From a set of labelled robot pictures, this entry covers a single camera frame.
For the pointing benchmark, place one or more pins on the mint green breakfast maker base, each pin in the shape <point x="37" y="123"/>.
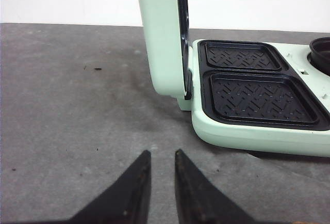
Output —
<point x="258" y="96"/>

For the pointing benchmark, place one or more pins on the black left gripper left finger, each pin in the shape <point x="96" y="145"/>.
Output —
<point x="127" y="200"/>

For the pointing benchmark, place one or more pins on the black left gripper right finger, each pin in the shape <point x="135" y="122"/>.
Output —
<point x="198" y="201"/>

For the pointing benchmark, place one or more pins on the small black frying pan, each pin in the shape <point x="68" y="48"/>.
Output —
<point x="319" y="55"/>

